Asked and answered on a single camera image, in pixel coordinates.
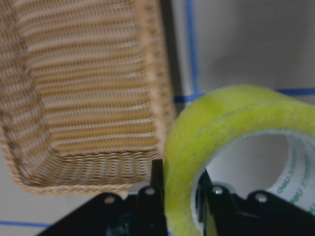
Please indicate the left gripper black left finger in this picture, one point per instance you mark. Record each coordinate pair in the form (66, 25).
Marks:
(108, 214)

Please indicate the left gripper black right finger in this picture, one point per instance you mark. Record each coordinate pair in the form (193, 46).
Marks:
(221, 212)

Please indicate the yellow clear tape roll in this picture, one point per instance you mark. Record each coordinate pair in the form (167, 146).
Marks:
(210, 123)

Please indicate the brown wicker basket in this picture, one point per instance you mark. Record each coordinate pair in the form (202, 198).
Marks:
(86, 99)

